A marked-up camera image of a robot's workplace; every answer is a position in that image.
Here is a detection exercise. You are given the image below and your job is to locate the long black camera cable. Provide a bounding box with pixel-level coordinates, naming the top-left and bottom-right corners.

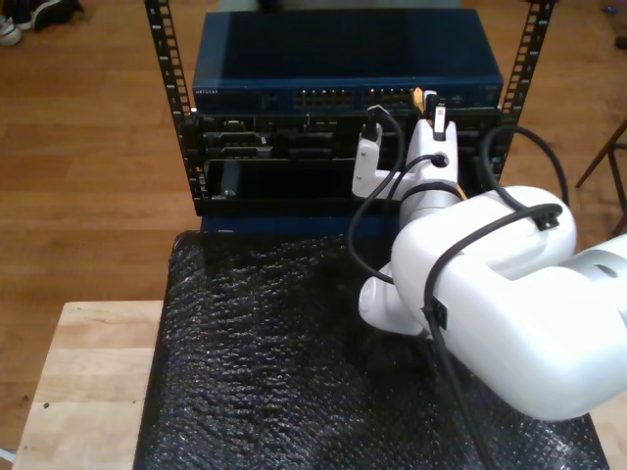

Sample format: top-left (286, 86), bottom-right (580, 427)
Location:
top-left (364, 104), bottom-right (572, 470)

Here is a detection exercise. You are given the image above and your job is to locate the black rack server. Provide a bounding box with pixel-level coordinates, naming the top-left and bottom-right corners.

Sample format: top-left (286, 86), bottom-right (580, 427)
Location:
top-left (178, 111), bottom-right (513, 163)

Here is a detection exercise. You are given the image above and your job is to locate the black bubble wrap mat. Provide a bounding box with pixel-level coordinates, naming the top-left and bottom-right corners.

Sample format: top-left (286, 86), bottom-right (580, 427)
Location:
top-left (131, 229), bottom-right (611, 470)

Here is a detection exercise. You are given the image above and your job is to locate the dark wooden stool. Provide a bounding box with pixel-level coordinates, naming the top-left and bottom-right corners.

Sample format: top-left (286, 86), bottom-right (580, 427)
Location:
top-left (575, 117), bottom-right (627, 236)

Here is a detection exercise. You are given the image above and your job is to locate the dark blue sneaker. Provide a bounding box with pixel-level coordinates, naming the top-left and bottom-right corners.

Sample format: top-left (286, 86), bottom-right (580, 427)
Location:
top-left (12, 0), bottom-right (84, 31)

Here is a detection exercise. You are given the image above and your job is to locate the yellow network cable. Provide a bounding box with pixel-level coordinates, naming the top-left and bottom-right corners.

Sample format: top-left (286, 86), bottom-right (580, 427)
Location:
top-left (412, 86), bottom-right (467, 203)

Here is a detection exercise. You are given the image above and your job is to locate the white sneaker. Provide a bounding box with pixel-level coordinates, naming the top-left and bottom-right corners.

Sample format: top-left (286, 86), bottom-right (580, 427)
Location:
top-left (0, 14), bottom-right (24, 48)

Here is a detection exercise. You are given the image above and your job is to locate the blue rack base board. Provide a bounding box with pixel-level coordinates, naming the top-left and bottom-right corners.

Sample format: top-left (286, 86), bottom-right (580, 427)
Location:
top-left (199, 213), bottom-right (403, 239)

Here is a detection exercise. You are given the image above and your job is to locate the blue network switch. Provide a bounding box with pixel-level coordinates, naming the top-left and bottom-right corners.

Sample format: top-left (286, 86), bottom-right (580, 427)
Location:
top-left (192, 9), bottom-right (505, 117)

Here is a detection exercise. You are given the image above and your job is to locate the black server rack frame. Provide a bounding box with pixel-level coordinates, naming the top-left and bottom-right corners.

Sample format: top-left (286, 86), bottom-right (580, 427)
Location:
top-left (143, 0), bottom-right (557, 219)

